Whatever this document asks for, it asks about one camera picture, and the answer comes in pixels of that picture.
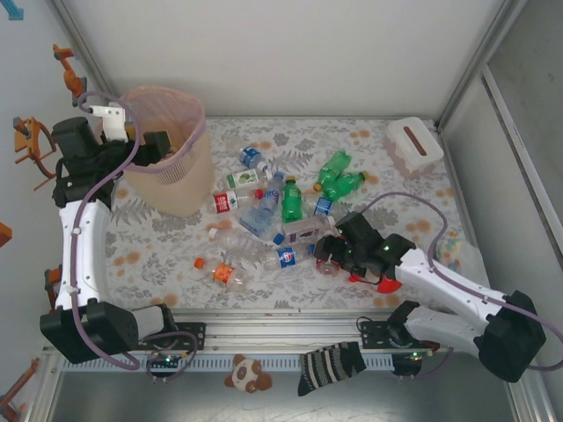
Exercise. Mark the clear bottle purple text label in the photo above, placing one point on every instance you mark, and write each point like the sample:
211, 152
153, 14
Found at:
303, 229

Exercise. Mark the clear bottle Pepsi label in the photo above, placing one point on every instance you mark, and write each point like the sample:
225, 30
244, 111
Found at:
286, 257

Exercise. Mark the blue-label bottle blue cap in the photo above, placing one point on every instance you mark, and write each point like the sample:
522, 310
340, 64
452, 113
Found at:
324, 205

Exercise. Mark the green bottle yellow cap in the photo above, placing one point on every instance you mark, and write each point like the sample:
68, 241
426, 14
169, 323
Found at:
347, 186
336, 165
292, 204

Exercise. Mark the pale blue bottle purple lettering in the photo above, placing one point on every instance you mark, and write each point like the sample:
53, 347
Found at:
270, 195

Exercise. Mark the clear unlabelled bottle white cap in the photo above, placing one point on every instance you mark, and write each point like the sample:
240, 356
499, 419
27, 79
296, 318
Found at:
239, 244

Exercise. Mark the clear bottle red label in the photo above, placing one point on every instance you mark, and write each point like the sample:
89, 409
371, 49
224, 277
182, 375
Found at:
226, 202

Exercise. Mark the lime label clear bottle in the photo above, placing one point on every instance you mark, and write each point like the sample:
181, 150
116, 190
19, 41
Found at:
242, 179

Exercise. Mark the blue-label bottle white cap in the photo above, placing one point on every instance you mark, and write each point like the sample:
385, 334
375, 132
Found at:
250, 156

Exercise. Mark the clear bottle orange label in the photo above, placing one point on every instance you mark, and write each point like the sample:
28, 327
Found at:
224, 274

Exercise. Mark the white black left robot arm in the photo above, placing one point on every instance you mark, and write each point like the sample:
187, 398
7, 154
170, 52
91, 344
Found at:
92, 246

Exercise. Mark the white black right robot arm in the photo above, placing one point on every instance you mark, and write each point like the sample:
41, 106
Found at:
440, 281

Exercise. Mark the pink plastic bin liner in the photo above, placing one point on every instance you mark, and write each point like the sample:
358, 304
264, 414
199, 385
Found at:
176, 105

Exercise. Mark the beige ribbed plastic bin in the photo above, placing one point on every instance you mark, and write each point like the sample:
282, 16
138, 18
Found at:
176, 193

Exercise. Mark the red fish plush toy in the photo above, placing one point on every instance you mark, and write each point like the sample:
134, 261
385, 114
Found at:
389, 286

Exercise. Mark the crushed blue-label bottle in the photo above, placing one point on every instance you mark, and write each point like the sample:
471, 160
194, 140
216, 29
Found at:
257, 224

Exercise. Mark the colourful printed plastic packet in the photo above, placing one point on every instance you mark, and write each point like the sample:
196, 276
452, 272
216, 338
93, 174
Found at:
455, 250

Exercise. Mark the white pink tissue box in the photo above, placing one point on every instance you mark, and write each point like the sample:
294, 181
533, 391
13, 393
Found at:
398, 132

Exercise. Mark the floral tablecloth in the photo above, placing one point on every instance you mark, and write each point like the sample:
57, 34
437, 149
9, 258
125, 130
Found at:
154, 264

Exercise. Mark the black beige striped sock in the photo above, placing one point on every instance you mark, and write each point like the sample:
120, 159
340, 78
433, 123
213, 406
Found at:
325, 369

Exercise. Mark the small green-lit circuit board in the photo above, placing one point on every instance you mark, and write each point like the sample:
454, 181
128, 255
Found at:
167, 360
413, 355

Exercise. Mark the brown white panda plush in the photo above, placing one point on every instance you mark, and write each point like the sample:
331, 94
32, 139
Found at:
246, 373

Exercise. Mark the orange claw wall sticker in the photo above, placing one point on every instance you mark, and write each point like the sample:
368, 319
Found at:
26, 145

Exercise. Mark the aluminium mounting rail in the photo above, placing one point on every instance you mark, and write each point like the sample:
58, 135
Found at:
281, 327

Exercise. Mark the aluminium frame post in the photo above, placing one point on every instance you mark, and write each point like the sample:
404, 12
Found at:
81, 53
479, 66

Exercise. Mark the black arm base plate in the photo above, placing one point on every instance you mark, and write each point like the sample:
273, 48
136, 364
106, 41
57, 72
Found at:
193, 334
371, 334

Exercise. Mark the orange conveyor machine wall sticker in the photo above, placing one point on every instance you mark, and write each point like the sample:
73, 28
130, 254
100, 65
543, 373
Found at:
3, 233

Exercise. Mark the small orange wall sticker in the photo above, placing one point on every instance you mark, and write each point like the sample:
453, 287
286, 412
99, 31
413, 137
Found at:
53, 276
19, 387

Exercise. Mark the blue wall sticker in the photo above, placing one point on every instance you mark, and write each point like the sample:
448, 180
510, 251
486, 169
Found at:
16, 11

